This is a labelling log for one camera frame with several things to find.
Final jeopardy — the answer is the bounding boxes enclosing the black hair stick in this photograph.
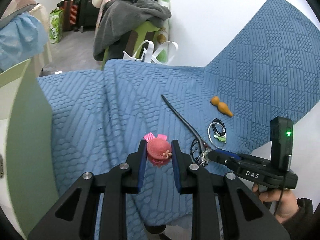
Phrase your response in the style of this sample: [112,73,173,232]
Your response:
[161,94,211,167]

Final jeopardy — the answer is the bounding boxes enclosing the pink hat hair clip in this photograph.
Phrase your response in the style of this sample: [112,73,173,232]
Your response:
[144,133,172,167]

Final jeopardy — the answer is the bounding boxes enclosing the green white storage box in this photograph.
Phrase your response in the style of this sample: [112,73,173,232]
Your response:
[1,60,58,239]

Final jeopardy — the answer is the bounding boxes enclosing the black beige patterned bangle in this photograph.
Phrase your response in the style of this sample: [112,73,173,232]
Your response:
[0,155,4,178]

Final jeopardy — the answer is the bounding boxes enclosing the person's right hand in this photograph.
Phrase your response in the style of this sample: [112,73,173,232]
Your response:
[252,183,300,224]

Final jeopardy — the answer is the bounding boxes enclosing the green hair clip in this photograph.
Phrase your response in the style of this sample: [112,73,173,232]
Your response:
[214,133,227,143]

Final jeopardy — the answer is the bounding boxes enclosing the orange gourd ornament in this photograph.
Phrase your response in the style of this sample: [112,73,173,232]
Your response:
[210,96,233,117]

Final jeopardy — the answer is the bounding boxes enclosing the blue textured bedspread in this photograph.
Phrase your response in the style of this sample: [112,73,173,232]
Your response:
[28,0,319,239]

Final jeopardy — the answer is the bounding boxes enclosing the white tote bag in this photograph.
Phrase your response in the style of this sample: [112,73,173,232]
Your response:
[123,40,179,65]

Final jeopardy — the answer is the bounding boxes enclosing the fruit print ironing board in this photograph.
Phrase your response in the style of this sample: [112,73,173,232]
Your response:
[156,0,171,65]

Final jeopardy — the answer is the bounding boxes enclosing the green stool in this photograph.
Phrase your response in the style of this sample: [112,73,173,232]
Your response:
[102,21,160,69]

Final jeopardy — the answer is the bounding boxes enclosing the grey blanket pile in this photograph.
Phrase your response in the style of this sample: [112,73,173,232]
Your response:
[93,0,171,61]

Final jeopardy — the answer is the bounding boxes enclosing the green patterned shopping bag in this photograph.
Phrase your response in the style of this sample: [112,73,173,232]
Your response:
[49,7,63,44]

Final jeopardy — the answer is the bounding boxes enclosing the light blue bedding heap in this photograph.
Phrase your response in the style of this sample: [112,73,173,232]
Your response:
[1,12,48,72]

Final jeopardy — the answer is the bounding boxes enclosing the red suitcase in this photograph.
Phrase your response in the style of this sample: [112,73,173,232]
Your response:
[59,0,78,31]

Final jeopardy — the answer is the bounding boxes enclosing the beige pillow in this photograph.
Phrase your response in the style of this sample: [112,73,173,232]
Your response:
[0,0,38,29]

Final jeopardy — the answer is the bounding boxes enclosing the black right camera box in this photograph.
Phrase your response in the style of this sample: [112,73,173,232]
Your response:
[270,116,293,172]

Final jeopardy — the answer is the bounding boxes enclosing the silver bangle ring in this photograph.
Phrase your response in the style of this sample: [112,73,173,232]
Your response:
[207,121,228,146]

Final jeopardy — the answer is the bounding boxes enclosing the black spiral hair tie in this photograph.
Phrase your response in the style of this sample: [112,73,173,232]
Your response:
[210,117,227,138]

